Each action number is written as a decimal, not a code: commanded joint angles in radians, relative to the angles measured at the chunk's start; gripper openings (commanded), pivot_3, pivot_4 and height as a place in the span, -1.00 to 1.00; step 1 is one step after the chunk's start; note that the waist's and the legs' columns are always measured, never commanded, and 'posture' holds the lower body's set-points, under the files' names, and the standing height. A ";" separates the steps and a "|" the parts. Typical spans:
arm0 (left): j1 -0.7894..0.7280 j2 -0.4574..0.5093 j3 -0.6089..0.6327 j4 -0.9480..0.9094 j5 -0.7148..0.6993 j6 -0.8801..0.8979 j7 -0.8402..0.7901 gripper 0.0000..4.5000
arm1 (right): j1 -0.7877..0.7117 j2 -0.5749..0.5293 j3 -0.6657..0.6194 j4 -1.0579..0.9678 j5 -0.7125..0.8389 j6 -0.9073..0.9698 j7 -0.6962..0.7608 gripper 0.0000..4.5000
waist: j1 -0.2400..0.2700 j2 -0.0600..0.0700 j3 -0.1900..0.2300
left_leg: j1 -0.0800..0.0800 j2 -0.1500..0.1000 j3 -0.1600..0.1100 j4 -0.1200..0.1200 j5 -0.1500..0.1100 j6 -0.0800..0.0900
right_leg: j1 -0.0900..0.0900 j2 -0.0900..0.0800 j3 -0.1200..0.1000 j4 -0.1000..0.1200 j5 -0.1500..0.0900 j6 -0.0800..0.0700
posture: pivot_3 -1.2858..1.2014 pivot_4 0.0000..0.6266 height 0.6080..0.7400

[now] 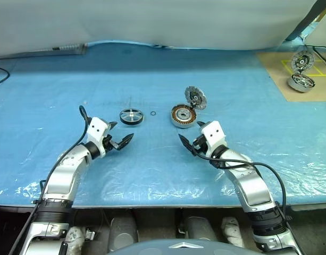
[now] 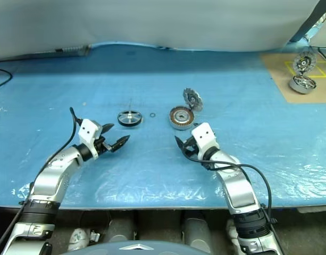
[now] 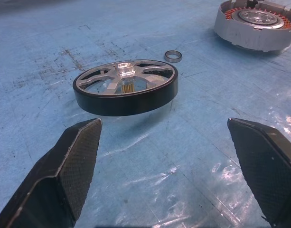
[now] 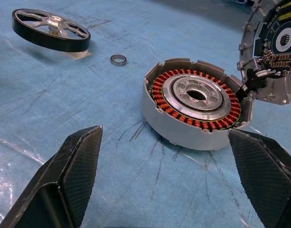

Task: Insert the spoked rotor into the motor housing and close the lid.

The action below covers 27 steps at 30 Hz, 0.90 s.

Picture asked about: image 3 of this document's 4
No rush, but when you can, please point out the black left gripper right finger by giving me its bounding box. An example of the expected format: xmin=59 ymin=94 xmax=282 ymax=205
xmin=227 ymin=117 xmax=291 ymax=228

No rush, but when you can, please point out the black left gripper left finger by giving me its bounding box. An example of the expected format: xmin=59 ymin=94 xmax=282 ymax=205
xmin=0 ymin=118 xmax=103 ymax=228

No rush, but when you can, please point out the black-rimmed silver spoked rotor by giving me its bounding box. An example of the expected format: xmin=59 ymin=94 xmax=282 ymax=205
xmin=72 ymin=60 xmax=179 ymax=117

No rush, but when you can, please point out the grey motor stator housing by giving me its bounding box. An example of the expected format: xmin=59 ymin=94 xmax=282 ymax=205
xmin=213 ymin=0 xmax=291 ymax=53

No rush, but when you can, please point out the blue plastic table cover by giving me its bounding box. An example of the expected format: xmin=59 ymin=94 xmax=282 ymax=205
xmin=0 ymin=0 xmax=291 ymax=228

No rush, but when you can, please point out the small silver bearing ring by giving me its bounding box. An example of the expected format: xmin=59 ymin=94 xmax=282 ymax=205
xmin=164 ymin=49 xmax=181 ymax=64

